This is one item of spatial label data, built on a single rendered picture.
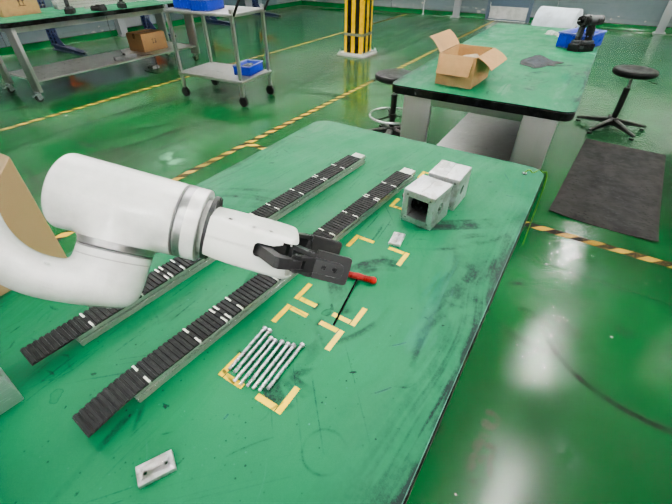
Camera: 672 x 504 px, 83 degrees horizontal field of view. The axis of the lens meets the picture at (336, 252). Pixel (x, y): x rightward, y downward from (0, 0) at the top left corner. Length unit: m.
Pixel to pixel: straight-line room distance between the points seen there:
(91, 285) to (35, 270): 0.05
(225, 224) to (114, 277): 0.13
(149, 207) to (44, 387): 0.48
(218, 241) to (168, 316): 0.45
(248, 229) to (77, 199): 0.17
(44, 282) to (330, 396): 0.44
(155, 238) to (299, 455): 0.38
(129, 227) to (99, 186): 0.05
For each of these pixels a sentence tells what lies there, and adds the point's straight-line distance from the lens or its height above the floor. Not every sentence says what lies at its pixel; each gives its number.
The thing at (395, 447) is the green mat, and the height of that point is 0.78.
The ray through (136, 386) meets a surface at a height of 0.81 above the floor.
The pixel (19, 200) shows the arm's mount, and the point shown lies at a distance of 1.03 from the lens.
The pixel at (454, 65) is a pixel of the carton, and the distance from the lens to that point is 2.26.
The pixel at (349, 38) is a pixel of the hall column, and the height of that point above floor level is 0.24.
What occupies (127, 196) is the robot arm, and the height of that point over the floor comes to 1.16.
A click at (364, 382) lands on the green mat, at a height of 0.78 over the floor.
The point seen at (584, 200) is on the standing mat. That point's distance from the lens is 3.11.
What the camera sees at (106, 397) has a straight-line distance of 0.74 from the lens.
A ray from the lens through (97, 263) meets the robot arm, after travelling 0.46.
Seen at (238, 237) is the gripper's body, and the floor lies 1.12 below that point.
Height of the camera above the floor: 1.36
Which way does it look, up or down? 39 degrees down
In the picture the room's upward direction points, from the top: straight up
